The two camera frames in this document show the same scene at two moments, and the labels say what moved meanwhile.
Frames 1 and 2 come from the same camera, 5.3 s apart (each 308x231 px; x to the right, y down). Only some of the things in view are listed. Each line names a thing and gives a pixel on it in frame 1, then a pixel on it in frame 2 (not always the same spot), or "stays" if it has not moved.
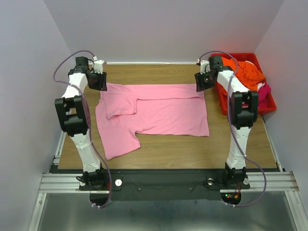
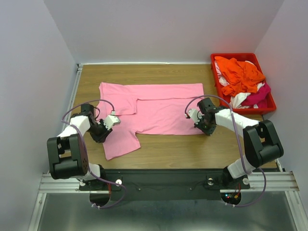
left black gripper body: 97,81 to 99,131
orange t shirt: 246,72 stays
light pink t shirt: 123,110 stays
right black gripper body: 204,80 to 207,128
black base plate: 164,184 stays
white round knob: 118,182 stays
